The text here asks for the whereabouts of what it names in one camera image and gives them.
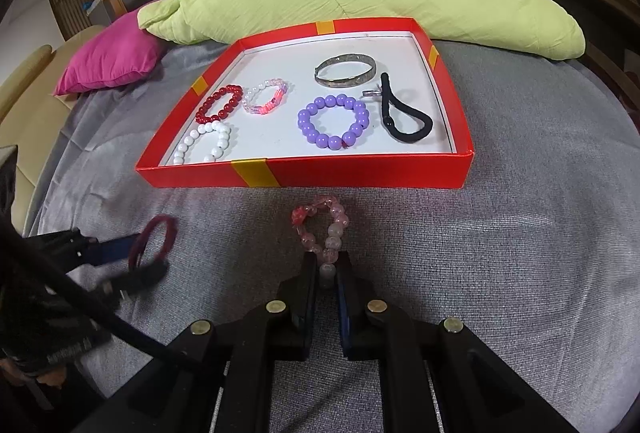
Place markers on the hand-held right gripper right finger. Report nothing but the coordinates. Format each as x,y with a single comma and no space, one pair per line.
345,313

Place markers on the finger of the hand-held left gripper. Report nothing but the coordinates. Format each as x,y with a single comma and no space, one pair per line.
110,251
145,278

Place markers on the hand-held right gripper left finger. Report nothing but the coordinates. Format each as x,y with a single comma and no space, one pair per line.
305,293

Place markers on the red cardboard box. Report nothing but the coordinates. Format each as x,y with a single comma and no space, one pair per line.
280,130

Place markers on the silver metal bangle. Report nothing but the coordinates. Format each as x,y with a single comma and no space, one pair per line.
345,82

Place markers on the person's left hand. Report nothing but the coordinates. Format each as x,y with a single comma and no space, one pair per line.
52,375

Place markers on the beige sofa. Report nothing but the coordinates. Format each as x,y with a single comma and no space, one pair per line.
30,78

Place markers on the magenta pillow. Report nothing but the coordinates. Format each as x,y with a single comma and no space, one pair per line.
110,58

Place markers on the woven rattan panel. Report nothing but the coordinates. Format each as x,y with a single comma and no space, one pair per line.
75,3

